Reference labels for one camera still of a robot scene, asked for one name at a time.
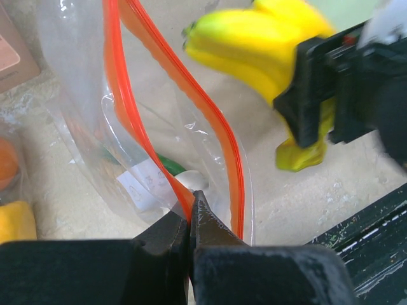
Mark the green cucumber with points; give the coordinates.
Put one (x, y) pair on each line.
(171, 166)

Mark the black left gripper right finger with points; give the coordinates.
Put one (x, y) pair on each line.
(226, 270)

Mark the yellow banana bunch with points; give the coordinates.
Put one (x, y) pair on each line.
(256, 45)

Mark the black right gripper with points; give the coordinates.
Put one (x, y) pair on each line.
(370, 92)

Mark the pale green perforated basket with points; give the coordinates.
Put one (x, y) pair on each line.
(344, 14)

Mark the orange fruit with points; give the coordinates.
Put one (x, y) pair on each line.
(9, 163)

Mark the black front mounting rail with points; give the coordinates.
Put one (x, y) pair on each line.
(372, 245)

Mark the clear zip bag orange zipper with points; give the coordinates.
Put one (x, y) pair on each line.
(19, 188)

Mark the peach plastic desk organizer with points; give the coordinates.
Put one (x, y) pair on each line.
(17, 63)

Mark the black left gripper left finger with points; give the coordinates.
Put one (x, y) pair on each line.
(151, 268)

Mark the white garlic bulb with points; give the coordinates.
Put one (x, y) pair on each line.
(192, 180)

